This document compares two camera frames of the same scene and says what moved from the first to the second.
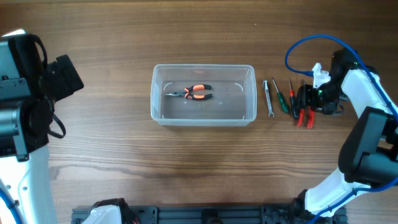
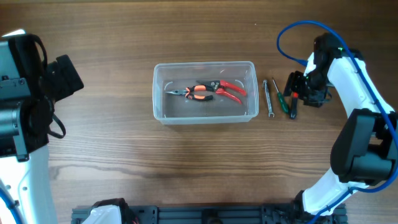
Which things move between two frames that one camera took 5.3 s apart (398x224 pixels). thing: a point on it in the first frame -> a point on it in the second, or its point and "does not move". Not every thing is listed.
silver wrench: (268, 101) does not move
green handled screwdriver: (282, 102) does not move
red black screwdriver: (293, 101) does not move
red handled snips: (311, 113) -> (221, 86)
